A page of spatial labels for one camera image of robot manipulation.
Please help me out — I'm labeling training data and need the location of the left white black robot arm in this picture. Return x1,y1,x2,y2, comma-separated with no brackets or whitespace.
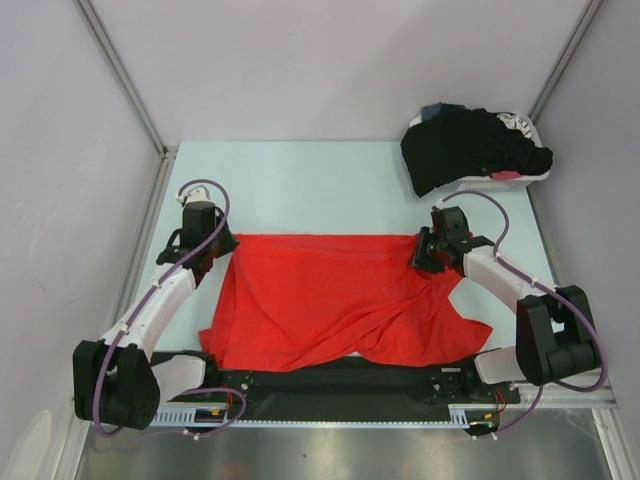
72,200,239,437

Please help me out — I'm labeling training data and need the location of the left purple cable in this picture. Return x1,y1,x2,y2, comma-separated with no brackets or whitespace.
92,178,249,444

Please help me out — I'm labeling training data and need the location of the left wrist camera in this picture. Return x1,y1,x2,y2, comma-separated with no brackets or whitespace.
177,185,210,207

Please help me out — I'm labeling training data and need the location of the purple cable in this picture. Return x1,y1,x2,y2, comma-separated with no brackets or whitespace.
92,178,249,444
434,189,609,441

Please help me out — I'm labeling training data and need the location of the black tank top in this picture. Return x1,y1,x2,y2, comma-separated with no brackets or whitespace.
400,103,554,199

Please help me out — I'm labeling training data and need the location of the blue denim garment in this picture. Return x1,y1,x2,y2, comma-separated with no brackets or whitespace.
421,102,446,122

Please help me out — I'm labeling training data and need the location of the white laundry basket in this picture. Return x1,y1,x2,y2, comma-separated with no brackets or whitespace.
408,107,551,195

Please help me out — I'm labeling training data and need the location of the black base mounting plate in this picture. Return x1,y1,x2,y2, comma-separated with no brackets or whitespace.
161,356,521,422

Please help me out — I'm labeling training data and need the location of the pink garment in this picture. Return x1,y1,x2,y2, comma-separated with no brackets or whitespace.
491,171,521,181

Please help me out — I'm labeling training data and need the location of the red tank top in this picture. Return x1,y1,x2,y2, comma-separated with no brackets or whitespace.
199,234,493,373

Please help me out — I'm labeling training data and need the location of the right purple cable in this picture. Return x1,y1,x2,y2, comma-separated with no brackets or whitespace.
434,189,609,441

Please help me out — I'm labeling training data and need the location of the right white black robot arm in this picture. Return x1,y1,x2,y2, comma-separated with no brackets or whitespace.
409,207,607,401

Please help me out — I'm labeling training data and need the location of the striped white black garment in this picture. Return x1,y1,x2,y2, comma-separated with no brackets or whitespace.
497,112,533,140

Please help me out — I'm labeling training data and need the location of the grey slotted cable duct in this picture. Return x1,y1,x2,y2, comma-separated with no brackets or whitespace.
150,404,498,435

